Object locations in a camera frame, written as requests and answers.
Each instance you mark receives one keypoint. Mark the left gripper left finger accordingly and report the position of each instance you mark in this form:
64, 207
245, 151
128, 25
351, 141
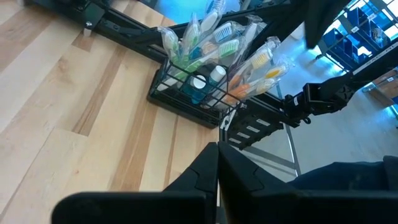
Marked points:
203, 174

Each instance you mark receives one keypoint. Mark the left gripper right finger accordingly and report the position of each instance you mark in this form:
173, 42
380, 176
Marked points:
242, 186

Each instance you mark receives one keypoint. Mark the blue mouthwash bottle white cap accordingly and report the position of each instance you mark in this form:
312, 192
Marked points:
217, 74
198, 83

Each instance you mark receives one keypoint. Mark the orange white toothbrush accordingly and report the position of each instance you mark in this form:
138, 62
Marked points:
273, 73
261, 57

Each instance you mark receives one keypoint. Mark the grey metal table leg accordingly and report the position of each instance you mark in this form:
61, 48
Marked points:
290, 146

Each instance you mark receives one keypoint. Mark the brown cardboard box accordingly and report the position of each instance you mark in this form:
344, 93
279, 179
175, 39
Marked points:
387, 84

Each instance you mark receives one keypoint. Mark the black shelf rack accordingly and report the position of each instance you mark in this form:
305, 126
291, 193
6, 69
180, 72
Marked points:
357, 34

